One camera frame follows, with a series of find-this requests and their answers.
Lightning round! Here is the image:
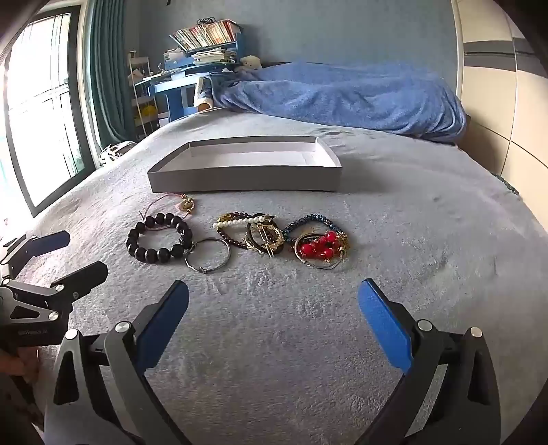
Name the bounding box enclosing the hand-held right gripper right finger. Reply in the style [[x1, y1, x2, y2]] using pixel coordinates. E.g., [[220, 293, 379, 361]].
[[355, 278, 501, 445]]

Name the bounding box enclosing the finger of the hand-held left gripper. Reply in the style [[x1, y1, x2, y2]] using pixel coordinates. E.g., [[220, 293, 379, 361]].
[[0, 261, 109, 326], [0, 230, 71, 279]]

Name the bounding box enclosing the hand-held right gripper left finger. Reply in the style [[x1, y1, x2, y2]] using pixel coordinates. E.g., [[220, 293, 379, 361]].
[[43, 280, 191, 445]]

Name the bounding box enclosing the black bead bracelet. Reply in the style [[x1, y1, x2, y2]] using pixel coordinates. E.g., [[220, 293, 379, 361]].
[[125, 213, 194, 263]]

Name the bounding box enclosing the thin silver ring bangle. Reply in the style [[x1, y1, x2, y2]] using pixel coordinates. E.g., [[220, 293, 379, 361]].
[[185, 238, 232, 275]]

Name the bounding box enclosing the dark red bead bracelet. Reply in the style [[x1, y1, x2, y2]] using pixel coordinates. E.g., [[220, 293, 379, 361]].
[[216, 212, 258, 254]]

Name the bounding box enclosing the black cord charm bracelet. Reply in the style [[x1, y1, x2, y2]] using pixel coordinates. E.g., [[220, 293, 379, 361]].
[[246, 213, 284, 257]]

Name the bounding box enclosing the pink cord bracelet gold charm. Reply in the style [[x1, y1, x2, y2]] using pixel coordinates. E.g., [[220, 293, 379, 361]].
[[141, 193, 197, 232]]

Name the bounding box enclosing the blue bead bracelet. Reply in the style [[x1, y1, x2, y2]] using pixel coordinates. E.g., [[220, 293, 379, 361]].
[[282, 215, 337, 242]]

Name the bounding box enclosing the gold chain ornament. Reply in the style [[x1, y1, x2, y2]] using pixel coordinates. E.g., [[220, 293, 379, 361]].
[[252, 216, 284, 257]]

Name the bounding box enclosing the grey cardboard box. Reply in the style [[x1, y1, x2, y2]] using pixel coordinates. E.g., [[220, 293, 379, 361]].
[[147, 136, 343, 194]]

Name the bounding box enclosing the person's left hand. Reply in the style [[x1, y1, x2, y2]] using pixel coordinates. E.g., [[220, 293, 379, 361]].
[[0, 346, 40, 383]]

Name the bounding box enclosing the white helmet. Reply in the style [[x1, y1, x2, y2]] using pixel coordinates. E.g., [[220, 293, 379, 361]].
[[98, 140, 138, 167]]

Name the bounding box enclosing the window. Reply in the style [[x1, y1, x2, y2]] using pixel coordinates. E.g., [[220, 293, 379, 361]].
[[0, 4, 97, 219]]

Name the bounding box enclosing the blue shelf with books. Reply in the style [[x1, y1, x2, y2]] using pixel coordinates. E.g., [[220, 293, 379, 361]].
[[148, 32, 247, 123]]

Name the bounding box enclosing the green curtain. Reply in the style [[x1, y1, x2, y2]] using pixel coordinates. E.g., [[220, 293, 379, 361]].
[[88, 0, 140, 148]]

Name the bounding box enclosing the denim garment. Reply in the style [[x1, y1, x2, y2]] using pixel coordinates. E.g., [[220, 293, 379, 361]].
[[195, 73, 240, 113]]

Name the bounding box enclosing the blue fleece blanket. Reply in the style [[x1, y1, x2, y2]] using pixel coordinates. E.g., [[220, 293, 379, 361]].
[[210, 61, 468, 144]]

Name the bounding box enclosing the beige wardrobe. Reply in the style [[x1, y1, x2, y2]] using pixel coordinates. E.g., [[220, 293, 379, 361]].
[[454, 0, 548, 206]]

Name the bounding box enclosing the stack of papers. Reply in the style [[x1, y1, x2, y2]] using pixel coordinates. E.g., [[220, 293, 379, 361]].
[[190, 48, 238, 65]]

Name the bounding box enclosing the row of books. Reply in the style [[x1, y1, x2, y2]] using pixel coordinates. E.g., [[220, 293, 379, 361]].
[[169, 19, 242, 52]]

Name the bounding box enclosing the white wire shelf rack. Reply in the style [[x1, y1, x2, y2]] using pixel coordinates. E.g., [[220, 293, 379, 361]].
[[127, 50, 161, 140]]

